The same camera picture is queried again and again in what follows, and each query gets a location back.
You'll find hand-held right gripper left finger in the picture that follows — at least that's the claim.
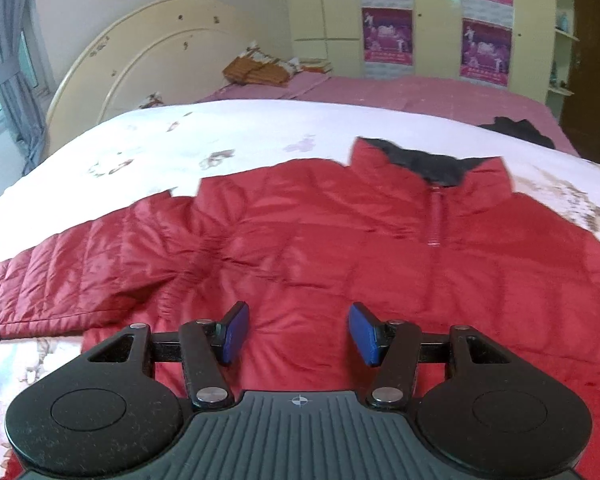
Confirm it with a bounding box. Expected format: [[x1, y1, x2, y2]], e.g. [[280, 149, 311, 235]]
[[85, 301, 251, 409]]

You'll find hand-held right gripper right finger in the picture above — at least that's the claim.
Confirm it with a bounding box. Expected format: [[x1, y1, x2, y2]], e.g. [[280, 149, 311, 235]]
[[348, 302, 516, 409]]

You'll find red quilted jacket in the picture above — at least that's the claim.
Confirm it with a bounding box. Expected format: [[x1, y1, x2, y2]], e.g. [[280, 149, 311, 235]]
[[0, 137, 600, 480]]

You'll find white floral bedsheet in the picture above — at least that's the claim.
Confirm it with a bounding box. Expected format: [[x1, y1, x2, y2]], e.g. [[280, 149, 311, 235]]
[[0, 101, 600, 480]]

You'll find pink bedspread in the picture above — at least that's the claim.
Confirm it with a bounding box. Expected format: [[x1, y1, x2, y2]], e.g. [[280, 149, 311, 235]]
[[195, 71, 581, 157]]

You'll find black cloth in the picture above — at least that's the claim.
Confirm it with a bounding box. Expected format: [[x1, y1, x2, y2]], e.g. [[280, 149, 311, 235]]
[[477, 116, 557, 150]]

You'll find book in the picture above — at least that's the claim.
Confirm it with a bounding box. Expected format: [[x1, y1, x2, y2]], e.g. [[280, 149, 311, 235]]
[[296, 58, 333, 75]]

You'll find grey-blue curtain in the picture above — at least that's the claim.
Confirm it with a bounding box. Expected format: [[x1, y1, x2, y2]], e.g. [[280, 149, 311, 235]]
[[0, 0, 48, 177]]

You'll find cream rounded headboard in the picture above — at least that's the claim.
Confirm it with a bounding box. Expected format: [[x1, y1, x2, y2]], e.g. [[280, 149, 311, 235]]
[[46, 0, 253, 157]]

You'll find pale yellow wardrobe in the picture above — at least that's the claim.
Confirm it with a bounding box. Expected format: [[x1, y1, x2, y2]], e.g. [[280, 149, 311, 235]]
[[280, 0, 578, 92]]

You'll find brown wooden door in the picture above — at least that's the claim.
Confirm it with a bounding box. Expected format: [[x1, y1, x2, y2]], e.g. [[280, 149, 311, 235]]
[[560, 0, 600, 171]]

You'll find wall shelf with small items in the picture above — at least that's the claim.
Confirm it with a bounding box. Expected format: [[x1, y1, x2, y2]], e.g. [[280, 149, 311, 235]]
[[547, 0, 581, 98]]

